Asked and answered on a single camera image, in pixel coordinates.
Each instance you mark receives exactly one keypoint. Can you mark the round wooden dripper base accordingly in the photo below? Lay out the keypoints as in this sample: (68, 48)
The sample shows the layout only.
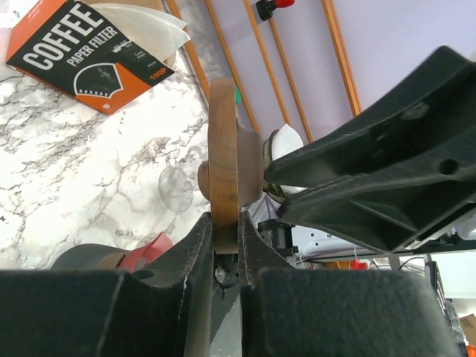
(232, 176)

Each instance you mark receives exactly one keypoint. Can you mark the white filters in box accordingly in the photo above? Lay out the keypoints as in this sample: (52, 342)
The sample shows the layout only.
(157, 32)

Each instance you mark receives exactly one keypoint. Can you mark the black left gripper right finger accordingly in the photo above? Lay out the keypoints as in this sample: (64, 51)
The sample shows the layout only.
(288, 311)

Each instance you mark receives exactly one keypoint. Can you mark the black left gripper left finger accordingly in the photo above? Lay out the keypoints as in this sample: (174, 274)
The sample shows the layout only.
(164, 309)

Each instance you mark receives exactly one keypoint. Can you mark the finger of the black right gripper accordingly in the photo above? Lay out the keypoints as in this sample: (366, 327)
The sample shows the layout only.
(434, 103)
(401, 207)

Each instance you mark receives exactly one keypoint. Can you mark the coffee paper filter box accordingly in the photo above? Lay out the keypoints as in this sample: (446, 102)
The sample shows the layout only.
(71, 47)

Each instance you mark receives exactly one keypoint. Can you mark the white paper coffee filter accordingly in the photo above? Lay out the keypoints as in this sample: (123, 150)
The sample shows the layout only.
(280, 143)

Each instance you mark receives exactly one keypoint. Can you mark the red and black bottle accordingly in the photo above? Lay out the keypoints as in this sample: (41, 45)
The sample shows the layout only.
(265, 8)

